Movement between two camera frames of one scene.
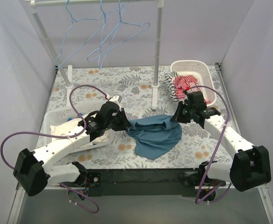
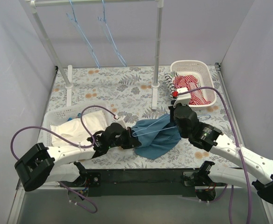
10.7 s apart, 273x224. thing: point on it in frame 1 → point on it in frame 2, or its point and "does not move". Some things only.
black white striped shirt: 170,87 does not move
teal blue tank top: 154,135 does not move
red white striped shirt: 184,84 does not move
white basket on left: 54,115 does not move
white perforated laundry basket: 205,83 does not move
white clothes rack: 66,72 does not move
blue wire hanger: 113,31 → 163,129
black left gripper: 121,120 → 132,140
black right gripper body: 180,114 → 172,111
